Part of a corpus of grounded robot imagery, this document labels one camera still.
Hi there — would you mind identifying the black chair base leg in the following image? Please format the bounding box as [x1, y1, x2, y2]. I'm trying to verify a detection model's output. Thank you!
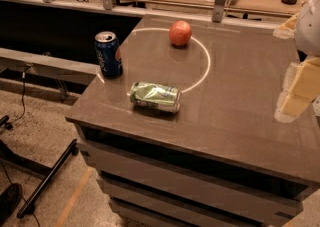
[17, 139, 79, 219]

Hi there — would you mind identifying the grey drawer cabinet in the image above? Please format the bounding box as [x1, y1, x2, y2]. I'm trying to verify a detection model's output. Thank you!
[66, 16, 320, 227]

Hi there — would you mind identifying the blue pepsi can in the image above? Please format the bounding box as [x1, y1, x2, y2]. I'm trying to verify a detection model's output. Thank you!
[95, 31, 123, 78]

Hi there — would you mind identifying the red apple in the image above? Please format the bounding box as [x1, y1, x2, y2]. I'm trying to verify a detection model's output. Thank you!
[169, 20, 192, 46]

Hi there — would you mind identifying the crushed green soda can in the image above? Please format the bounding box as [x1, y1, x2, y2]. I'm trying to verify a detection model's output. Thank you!
[129, 82, 181, 114]

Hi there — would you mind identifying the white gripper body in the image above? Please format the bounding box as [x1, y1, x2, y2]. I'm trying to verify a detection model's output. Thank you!
[294, 0, 320, 56]

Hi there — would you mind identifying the black cable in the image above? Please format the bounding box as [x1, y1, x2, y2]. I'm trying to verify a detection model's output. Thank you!
[6, 65, 33, 125]

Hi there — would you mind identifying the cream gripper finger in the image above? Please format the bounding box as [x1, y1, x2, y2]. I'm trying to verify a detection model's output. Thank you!
[273, 13, 299, 39]
[274, 56, 320, 123]

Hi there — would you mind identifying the black shoe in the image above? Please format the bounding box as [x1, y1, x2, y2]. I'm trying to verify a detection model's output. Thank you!
[0, 183, 22, 226]

